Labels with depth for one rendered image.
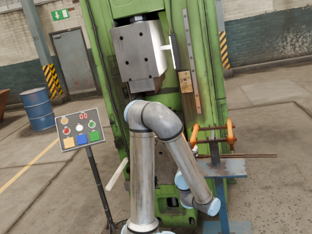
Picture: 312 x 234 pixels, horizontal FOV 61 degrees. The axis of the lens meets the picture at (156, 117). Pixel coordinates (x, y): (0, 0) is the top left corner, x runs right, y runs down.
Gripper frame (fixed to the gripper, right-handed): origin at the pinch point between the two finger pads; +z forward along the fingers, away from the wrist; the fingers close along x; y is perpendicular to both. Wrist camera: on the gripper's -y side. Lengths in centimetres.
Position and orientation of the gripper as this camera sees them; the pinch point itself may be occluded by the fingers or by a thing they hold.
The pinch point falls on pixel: (191, 146)
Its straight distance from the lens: 171.0
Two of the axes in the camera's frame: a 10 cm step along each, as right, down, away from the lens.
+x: 9.5, -0.9, -3.0
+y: 1.9, 9.3, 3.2
